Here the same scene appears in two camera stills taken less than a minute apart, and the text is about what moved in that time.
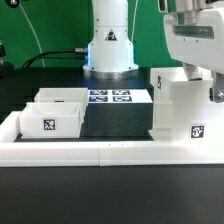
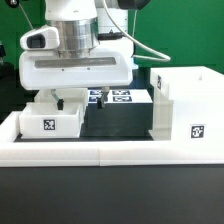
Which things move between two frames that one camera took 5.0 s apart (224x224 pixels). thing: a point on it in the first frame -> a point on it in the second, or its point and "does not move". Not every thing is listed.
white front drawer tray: x=50 y=120 does not move
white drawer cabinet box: x=181 y=109 does not move
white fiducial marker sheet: x=101 y=96 does not move
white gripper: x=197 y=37 -> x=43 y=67
